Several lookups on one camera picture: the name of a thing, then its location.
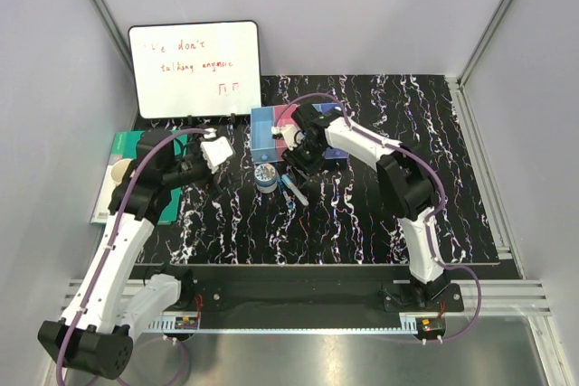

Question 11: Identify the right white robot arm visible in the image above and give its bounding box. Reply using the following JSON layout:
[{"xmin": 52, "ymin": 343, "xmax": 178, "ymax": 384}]
[{"xmin": 271, "ymin": 104, "xmax": 450, "ymax": 311}]

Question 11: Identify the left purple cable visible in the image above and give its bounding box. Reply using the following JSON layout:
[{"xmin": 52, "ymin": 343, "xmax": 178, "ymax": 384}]
[{"xmin": 54, "ymin": 127, "xmax": 218, "ymax": 386}]

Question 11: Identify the light blue bin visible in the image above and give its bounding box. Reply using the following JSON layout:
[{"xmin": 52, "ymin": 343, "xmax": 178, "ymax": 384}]
[{"xmin": 250, "ymin": 107, "xmax": 280, "ymax": 165}]

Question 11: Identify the black marbled table mat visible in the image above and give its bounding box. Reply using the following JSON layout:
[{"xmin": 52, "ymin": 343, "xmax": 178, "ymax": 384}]
[{"xmin": 138, "ymin": 74, "xmax": 498, "ymax": 265}]

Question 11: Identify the blue white marker pen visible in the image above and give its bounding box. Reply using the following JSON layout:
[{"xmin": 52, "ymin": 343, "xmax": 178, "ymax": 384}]
[{"xmin": 281, "ymin": 174, "xmax": 309, "ymax": 207}]

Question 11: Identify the purple bin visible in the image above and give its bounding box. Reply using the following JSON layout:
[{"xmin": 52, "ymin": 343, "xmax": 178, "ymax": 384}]
[{"xmin": 319, "ymin": 103, "xmax": 352, "ymax": 164}]

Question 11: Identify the blue white tape roll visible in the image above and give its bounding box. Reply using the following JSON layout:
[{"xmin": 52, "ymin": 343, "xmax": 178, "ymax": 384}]
[{"xmin": 254, "ymin": 163, "xmax": 278, "ymax": 193}]

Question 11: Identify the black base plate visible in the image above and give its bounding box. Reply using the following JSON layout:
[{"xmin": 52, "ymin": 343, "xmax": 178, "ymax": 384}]
[{"xmin": 191, "ymin": 265, "xmax": 464, "ymax": 333}]

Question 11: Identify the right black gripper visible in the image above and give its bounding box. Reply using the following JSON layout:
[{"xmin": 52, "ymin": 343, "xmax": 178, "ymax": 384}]
[{"xmin": 280, "ymin": 140, "xmax": 327, "ymax": 189}]

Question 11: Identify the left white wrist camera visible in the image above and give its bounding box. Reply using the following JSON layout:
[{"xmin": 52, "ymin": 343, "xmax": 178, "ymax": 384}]
[{"xmin": 200, "ymin": 128, "xmax": 235, "ymax": 174}]

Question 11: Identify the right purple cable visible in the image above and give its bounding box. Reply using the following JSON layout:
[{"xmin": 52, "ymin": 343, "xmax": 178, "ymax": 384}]
[{"xmin": 273, "ymin": 91, "xmax": 485, "ymax": 344}]

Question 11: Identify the green notebook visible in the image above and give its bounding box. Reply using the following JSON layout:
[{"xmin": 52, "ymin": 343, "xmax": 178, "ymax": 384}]
[{"xmin": 90, "ymin": 131, "xmax": 181, "ymax": 225}]

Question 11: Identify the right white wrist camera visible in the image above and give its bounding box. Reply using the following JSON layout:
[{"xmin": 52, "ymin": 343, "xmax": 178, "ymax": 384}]
[{"xmin": 271, "ymin": 124, "xmax": 305, "ymax": 150}]

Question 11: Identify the purple cable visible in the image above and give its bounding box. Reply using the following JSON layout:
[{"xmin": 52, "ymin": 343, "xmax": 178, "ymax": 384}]
[
  {"xmin": 273, "ymin": 91, "xmax": 485, "ymax": 344},
  {"xmin": 54, "ymin": 127, "xmax": 218, "ymax": 386}
]

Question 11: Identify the pink bin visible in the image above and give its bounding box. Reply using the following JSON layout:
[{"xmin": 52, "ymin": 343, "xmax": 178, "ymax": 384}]
[{"xmin": 274, "ymin": 104, "xmax": 297, "ymax": 153}]

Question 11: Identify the yellow cream mug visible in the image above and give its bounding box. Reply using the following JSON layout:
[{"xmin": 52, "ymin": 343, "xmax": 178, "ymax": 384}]
[{"xmin": 109, "ymin": 158, "xmax": 132, "ymax": 186}]

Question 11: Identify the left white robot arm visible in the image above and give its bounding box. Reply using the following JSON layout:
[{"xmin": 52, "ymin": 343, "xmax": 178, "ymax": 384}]
[{"xmin": 37, "ymin": 127, "xmax": 234, "ymax": 384}]

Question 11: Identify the thin blue pen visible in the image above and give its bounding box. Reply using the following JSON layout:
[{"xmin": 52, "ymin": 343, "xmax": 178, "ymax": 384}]
[{"xmin": 278, "ymin": 179, "xmax": 295, "ymax": 211}]

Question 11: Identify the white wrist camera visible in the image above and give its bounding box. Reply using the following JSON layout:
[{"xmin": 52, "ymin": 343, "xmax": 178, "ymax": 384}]
[
  {"xmin": 200, "ymin": 128, "xmax": 235, "ymax": 174},
  {"xmin": 271, "ymin": 124, "xmax": 305, "ymax": 150}
]

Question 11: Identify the white dry-erase board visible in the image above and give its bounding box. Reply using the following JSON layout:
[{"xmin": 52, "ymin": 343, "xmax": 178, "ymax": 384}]
[{"xmin": 128, "ymin": 20, "xmax": 261, "ymax": 119}]

